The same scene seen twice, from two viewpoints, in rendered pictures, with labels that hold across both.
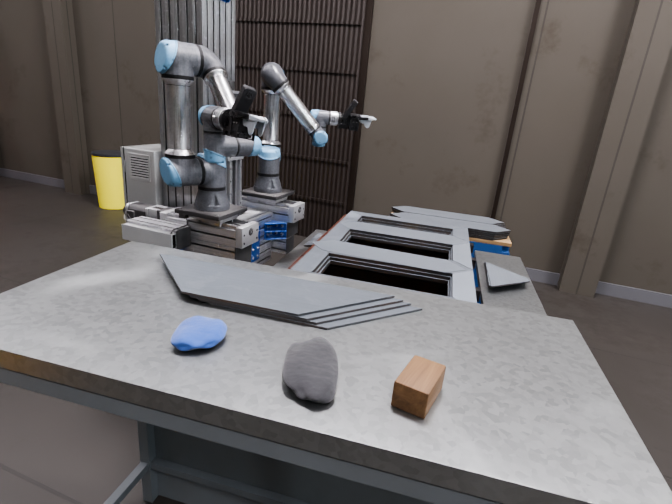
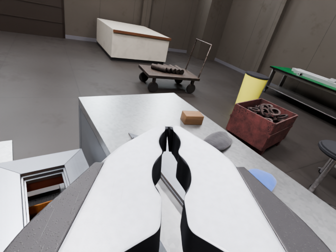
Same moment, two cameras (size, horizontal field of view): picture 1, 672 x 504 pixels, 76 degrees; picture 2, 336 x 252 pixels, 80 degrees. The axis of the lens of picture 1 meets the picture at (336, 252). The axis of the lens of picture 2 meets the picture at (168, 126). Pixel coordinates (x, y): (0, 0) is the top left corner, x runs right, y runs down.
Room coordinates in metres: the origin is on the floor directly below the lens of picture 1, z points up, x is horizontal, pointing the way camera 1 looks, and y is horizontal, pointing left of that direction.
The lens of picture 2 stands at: (1.44, 0.31, 1.52)
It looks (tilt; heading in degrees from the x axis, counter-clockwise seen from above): 29 degrees down; 217
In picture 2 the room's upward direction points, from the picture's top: 13 degrees clockwise
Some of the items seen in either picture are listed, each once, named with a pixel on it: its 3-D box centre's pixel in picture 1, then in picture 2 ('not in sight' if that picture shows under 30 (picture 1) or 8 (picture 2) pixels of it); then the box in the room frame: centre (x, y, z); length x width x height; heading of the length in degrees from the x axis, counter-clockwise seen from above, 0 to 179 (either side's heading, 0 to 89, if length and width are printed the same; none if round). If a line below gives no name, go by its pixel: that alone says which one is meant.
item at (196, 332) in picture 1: (200, 332); (260, 179); (0.76, 0.25, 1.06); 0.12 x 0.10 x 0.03; 5
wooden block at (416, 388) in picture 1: (419, 385); (191, 117); (0.63, -0.16, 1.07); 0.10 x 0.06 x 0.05; 152
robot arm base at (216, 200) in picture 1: (212, 196); not in sight; (1.84, 0.56, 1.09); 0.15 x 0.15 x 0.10
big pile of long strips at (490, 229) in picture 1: (447, 222); not in sight; (2.85, -0.73, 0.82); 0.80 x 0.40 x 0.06; 77
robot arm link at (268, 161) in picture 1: (268, 159); not in sight; (2.32, 0.40, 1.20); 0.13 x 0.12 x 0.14; 7
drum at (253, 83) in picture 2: not in sight; (250, 91); (-2.98, -1.10, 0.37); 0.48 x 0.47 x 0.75; 71
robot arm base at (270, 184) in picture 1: (267, 181); not in sight; (2.31, 0.40, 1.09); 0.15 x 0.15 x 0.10
